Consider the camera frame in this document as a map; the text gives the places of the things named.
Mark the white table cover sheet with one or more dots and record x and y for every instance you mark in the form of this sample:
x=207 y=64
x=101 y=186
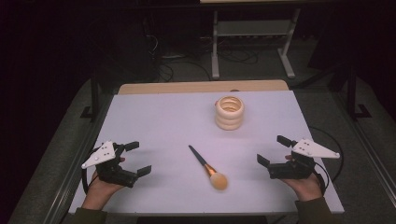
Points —
x=162 y=124

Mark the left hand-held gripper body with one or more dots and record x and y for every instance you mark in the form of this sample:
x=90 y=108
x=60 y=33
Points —
x=112 y=172

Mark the cream ringed brush holder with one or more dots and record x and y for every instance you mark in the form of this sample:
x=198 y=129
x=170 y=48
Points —
x=229 y=120

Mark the person's right hand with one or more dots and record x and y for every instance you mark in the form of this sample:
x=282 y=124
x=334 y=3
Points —
x=308 y=188

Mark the black metal stand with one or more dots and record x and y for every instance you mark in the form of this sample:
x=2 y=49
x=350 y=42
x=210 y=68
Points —
x=94 y=99
x=352 y=99

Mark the white metal table frame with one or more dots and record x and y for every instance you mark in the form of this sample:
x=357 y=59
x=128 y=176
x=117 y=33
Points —
x=252 y=28

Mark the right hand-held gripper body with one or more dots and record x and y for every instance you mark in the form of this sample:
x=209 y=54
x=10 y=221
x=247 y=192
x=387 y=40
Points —
x=295 y=169

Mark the person's left hand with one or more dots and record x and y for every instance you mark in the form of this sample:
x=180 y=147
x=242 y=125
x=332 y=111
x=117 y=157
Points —
x=98 y=193

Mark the makeup brush with gold ferrule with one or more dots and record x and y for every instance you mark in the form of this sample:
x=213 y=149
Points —
x=202 y=161

